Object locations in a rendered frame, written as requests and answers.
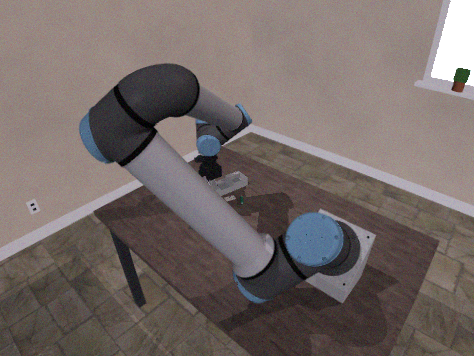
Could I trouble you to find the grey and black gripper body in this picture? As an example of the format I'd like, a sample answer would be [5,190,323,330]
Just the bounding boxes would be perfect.
[199,155,222,181]

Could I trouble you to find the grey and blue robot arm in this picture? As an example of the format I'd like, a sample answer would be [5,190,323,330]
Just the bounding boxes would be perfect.
[79,63,360,303]

